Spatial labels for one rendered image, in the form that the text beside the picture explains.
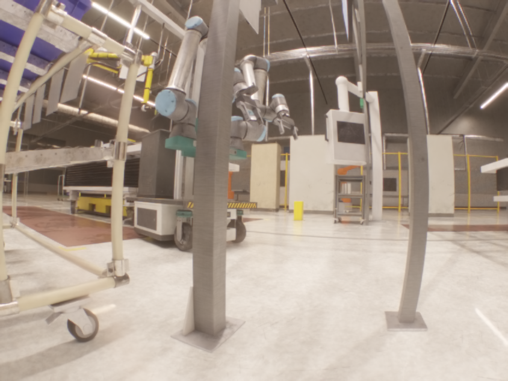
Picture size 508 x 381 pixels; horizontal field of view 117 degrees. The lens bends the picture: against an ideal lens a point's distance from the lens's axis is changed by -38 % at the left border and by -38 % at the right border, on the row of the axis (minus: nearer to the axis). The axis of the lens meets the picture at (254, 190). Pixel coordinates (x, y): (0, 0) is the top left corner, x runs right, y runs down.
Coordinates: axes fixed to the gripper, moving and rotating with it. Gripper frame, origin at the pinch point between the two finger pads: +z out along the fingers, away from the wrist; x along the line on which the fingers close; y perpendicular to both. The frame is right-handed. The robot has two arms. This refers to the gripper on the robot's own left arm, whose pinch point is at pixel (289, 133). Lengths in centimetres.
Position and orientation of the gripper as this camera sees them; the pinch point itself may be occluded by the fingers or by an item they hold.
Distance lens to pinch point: 160.0
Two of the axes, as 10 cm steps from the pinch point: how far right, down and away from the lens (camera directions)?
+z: 1.5, 9.0, -4.0
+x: 7.5, 1.6, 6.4
